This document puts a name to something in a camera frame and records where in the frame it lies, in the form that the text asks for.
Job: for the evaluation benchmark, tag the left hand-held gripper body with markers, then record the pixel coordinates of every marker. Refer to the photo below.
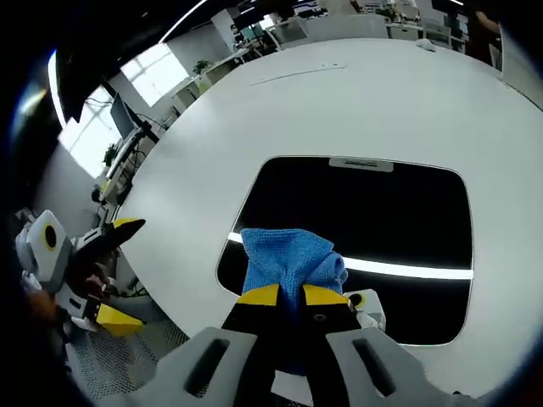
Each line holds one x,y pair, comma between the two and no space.
46,258

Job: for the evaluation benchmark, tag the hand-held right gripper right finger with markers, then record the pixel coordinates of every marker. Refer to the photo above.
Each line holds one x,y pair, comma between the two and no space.
360,360

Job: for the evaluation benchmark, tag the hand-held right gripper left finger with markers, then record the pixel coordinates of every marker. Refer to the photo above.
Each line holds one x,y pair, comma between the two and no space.
220,356

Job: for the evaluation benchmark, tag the blue cleaning cloth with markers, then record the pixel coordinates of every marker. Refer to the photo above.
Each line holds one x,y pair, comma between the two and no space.
284,263

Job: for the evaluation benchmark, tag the white crumpled cloth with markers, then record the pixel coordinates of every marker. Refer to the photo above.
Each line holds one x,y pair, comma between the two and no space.
426,44

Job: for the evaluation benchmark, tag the person's left hand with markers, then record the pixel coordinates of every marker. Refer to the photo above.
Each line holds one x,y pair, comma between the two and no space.
91,277

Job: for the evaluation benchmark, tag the grey mesh office chair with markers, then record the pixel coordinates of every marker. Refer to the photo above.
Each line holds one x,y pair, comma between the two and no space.
127,360

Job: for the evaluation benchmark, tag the small potted plant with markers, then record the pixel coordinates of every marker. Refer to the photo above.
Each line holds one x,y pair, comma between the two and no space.
111,154

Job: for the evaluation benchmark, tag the silver laptop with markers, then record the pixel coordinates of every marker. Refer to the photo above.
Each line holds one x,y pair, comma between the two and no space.
125,116

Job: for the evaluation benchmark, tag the large dark screen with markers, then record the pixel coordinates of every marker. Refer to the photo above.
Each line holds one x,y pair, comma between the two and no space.
85,76

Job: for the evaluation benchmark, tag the white office desk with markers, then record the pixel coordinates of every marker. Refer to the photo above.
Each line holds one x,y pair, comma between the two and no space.
203,80

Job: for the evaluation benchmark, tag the potted green plant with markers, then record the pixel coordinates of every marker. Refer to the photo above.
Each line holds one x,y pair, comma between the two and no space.
202,67

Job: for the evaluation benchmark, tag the white upright board box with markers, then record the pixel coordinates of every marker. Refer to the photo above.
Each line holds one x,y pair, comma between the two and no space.
515,59

